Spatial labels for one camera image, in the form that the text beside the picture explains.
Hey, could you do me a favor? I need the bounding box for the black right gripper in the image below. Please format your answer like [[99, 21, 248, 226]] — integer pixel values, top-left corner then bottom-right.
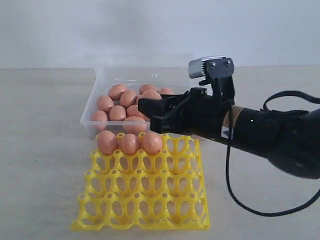
[[138, 87, 232, 144]]

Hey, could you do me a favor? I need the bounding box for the brown egg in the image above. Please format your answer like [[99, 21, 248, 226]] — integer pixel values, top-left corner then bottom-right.
[[119, 133, 141, 155], [139, 84, 158, 95], [96, 95, 114, 113], [96, 130, 118, 156], [108, 83, 128, 101], [119, 90, 138, 109], [109, 105, 127, 122], [90, 110, 108, 131], [140, 89, 162, 100], [141, 132, 163, 155], [158, 87, 174, 95], [123, 116, 148, 135], [126, 104, 145, 119]]

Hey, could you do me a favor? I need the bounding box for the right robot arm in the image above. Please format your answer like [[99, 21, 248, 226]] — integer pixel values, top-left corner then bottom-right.
[[138, 87, 320, 179]]

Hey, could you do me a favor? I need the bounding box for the clear plastic container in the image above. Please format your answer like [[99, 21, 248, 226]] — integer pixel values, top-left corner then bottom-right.
[[80, 67, 205, 139]]

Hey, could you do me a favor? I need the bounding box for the yellow plastic egg tray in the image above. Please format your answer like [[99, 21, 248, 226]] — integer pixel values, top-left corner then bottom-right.
[[70, 134, 210, 231]]

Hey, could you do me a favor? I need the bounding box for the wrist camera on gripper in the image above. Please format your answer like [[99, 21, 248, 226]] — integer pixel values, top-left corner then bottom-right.
[[188, 56, 235, 103]]

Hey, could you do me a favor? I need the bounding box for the black cable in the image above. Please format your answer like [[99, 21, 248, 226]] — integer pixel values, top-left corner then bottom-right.
[[226, 89, 320, 217]]

